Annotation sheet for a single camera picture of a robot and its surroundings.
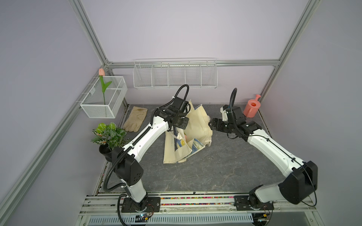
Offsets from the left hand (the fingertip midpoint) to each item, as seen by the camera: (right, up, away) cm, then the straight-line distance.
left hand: (183, 122), depth 81 cm
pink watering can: (+51, +11, +24) cm, 58 cm away
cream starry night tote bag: (+9, -8, +13) cm, 18 cm away
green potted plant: (-40, -8, -5) cm, 41 cm away
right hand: (+18, -1, +1) cm, 18 cm away
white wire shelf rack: (-10, +34, +19) cm, 40 cm away
